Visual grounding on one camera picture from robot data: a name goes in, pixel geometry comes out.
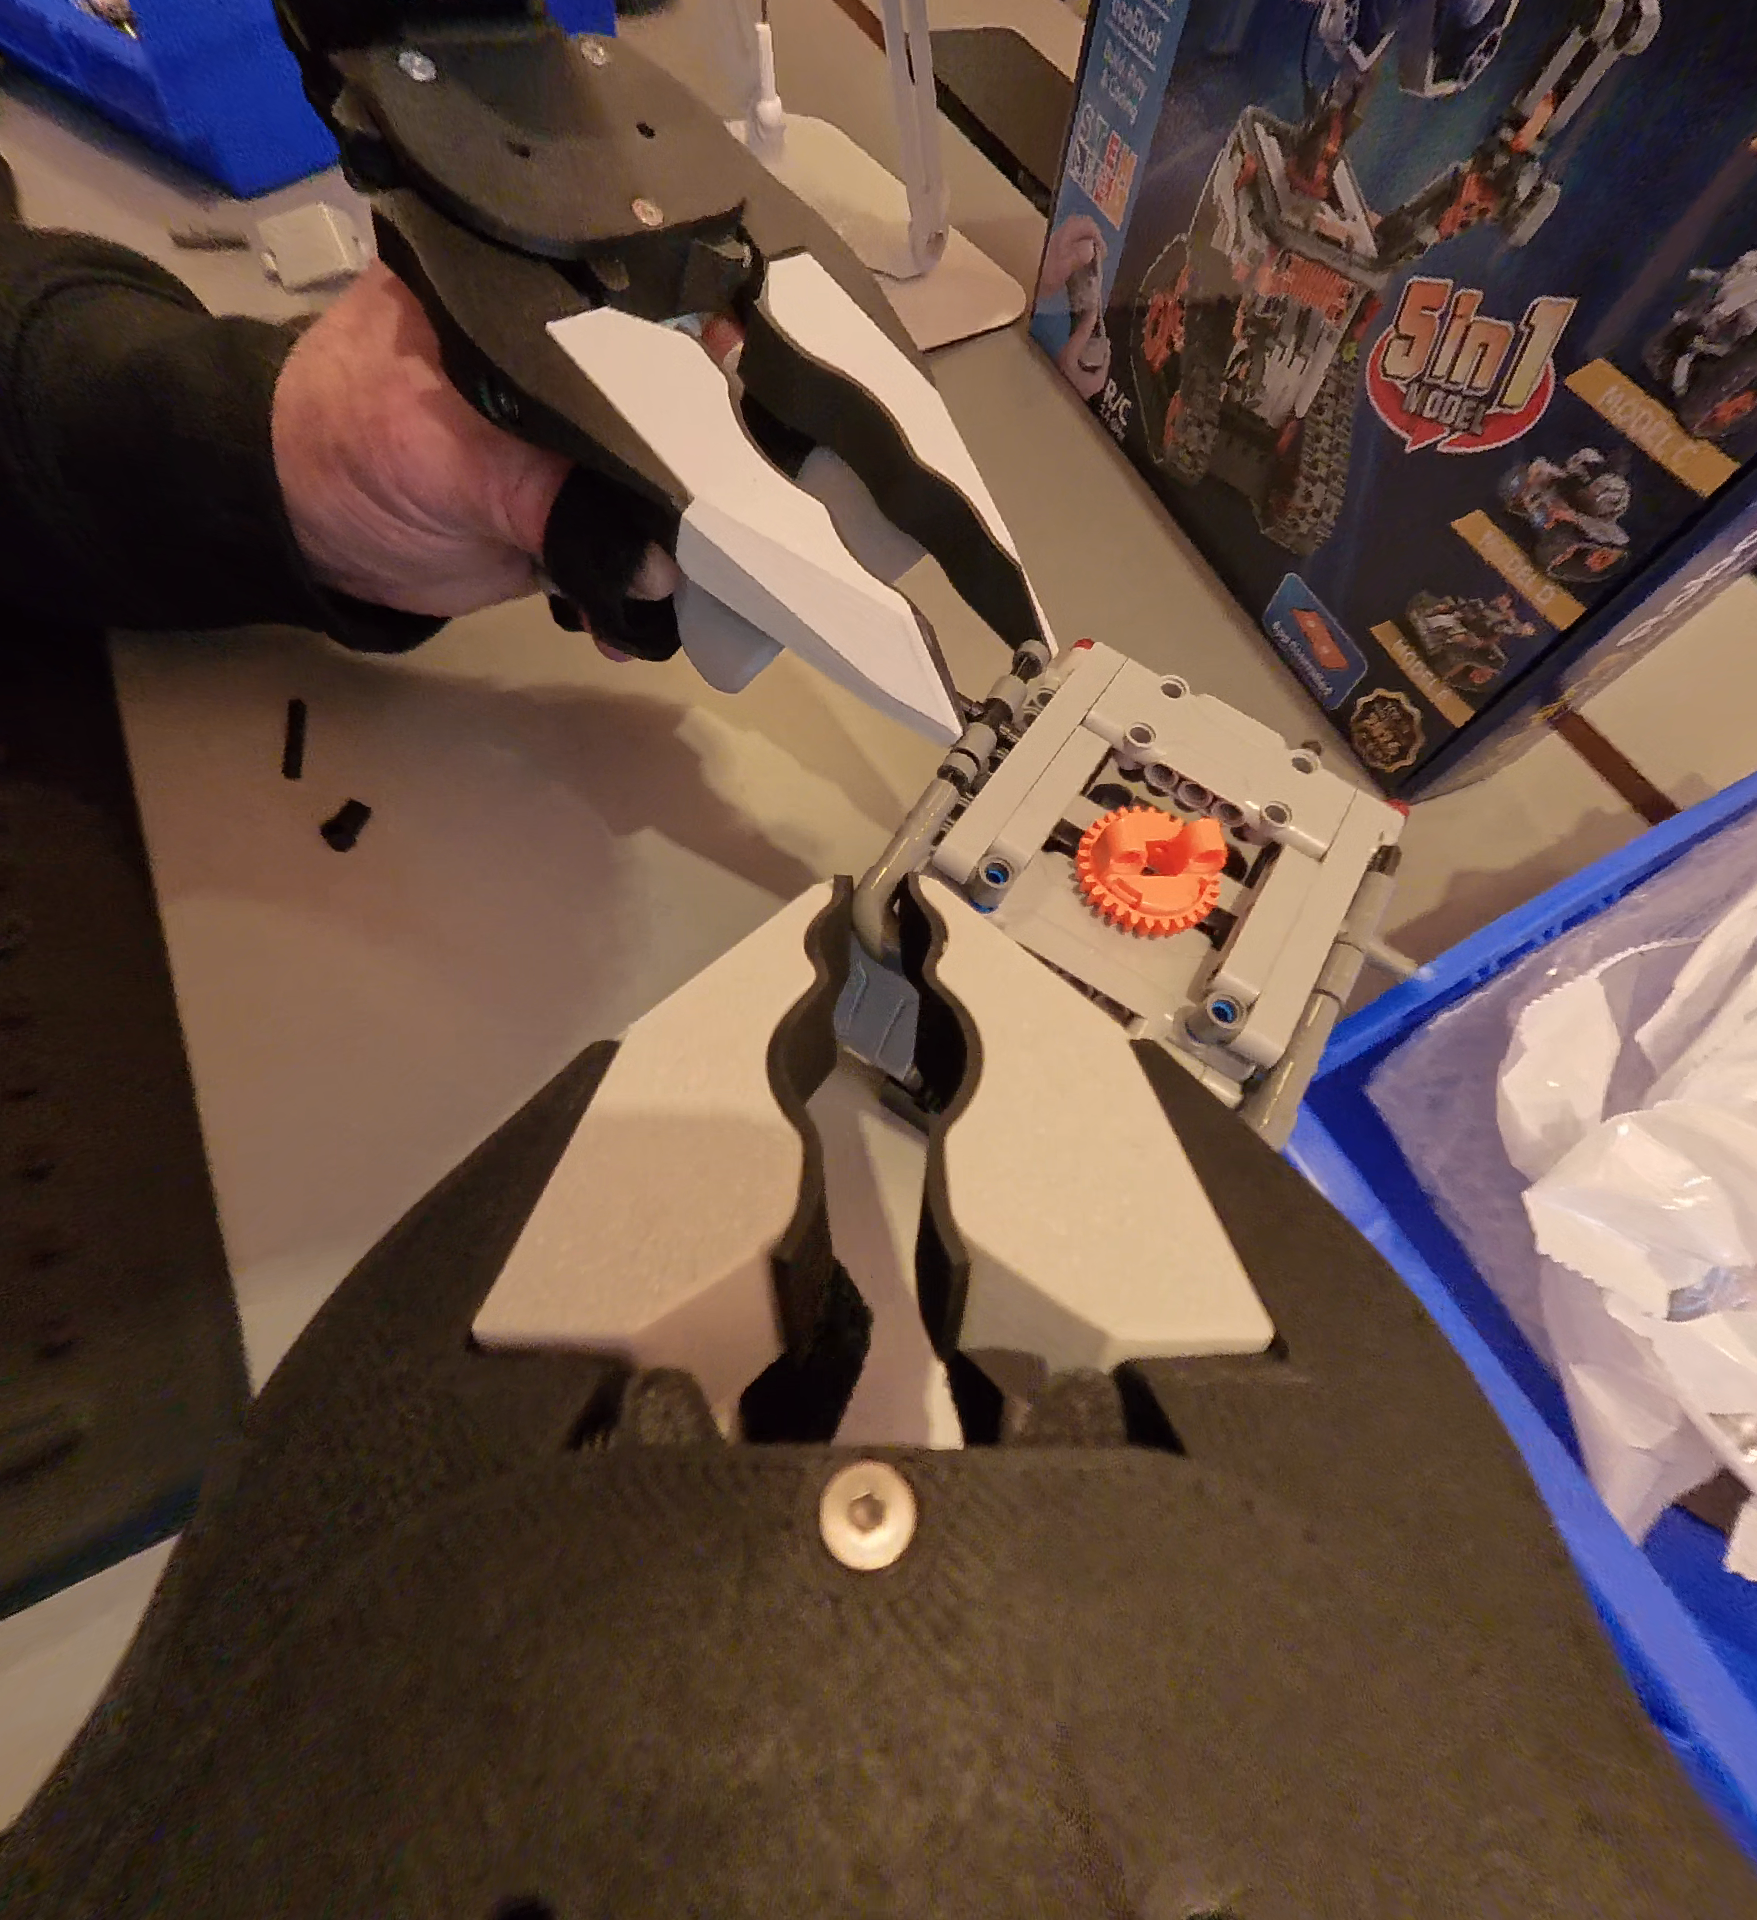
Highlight blue plastic bin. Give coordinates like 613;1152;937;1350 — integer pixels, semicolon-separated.
1286;730;1757;1920

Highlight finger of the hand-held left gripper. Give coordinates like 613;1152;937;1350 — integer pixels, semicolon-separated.
735;251;1061;681
541;301;977;751

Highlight person's left forearm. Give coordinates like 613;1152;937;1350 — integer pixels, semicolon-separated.
0;115;454;655

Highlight grey toy brick model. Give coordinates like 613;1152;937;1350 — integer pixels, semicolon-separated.
835;636;1415;1160

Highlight small grey toy part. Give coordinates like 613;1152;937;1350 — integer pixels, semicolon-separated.
248;197;377;296

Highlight blue bin with label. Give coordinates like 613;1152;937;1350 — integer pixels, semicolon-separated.
0;0;628;200

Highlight white stand base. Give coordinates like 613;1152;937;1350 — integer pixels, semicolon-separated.
715;0;1034;361

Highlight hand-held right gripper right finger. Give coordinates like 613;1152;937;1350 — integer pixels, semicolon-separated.
909;870;1279;1375

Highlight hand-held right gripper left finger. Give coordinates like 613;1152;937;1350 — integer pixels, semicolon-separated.
469;876;852;1401

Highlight person's left hand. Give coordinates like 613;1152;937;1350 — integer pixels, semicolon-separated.
270;271;685;662

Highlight robot kit box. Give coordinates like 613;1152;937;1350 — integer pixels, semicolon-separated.
1029;0;1757;800

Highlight clear plastic bags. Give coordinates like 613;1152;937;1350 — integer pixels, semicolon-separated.
1496;827;1757;1628

